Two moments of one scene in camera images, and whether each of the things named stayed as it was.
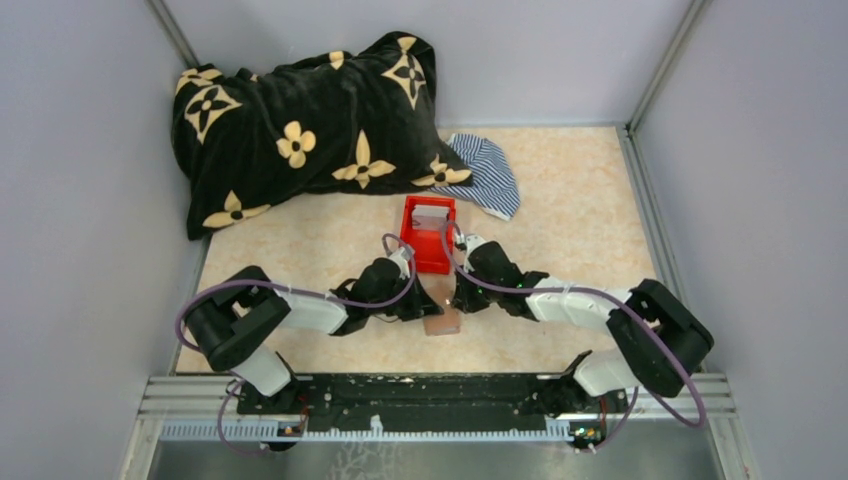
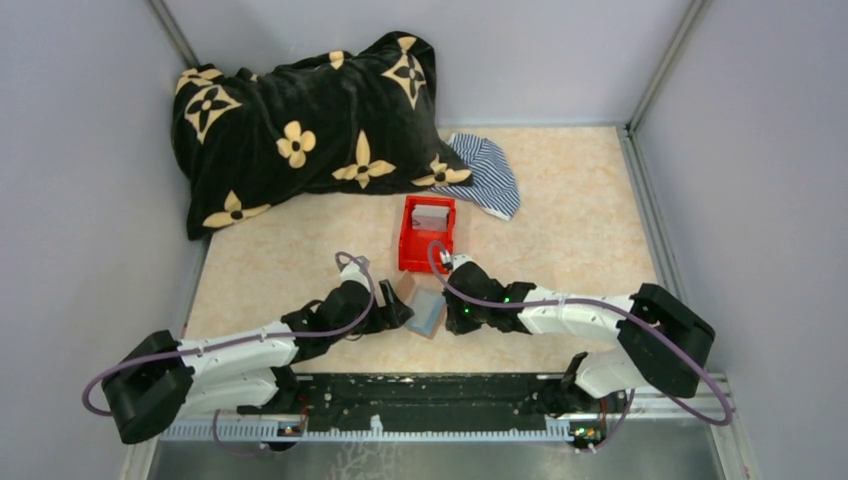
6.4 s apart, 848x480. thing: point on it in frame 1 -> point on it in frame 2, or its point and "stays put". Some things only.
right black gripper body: (475, 299) -> (465, 318)
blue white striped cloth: (494, 183) stays put
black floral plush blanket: (319, 121) stays put
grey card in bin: (428, 217) stays put
